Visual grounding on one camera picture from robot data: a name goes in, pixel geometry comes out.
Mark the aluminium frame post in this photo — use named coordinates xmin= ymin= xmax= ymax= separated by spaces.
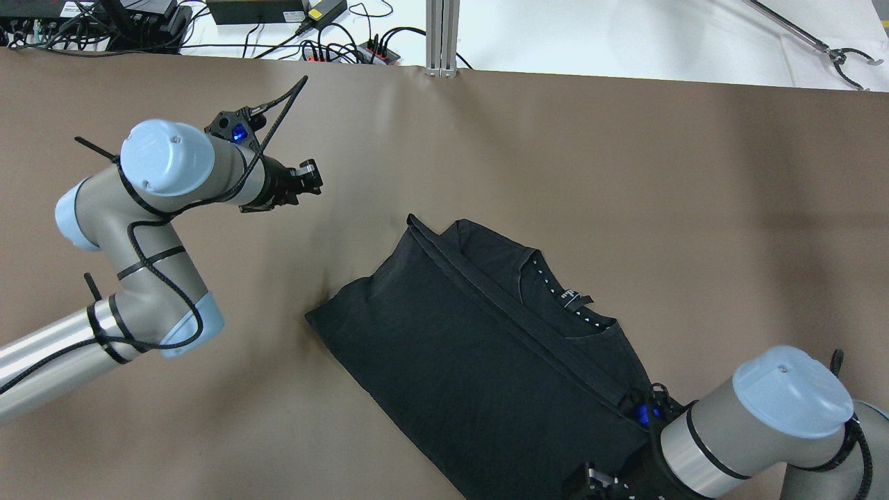
xmin=424 ymin=0 xmax=460 ymax=78

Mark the red black power strip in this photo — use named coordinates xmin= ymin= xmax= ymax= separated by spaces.
xmin=297 ymin=39 xmax=403 ymax=66

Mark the black flat box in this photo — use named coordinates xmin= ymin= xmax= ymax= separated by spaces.
xmin=206 ymin=1 xmax=312 ymax=26

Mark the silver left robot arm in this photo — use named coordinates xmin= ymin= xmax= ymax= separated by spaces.
xmin=1 ymin=113 xmax=323 ymax=424

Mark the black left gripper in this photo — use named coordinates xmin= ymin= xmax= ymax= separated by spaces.
xmin=204 ymin=108 xmax=324 ymax=213

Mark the metal reacher grabber tool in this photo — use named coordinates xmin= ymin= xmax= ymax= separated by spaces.
xmin=743 ymin=1 xmax=885 ymax=92

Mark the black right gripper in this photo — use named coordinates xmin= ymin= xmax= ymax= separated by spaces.
xmin=563 ymin=382 xmax=688 ymax=500

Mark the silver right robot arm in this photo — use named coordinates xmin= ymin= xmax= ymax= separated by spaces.
xmin=562 ymin=346 xmax=887 ymax=499

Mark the black printed t-shirt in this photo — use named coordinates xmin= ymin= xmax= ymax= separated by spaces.
xmin=306 ymin=215 xmax=650 ymax=499

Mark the black power adapter yellow label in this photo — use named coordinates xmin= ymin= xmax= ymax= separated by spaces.
xmin=294 ymin=0 xmax=347 ymax=37

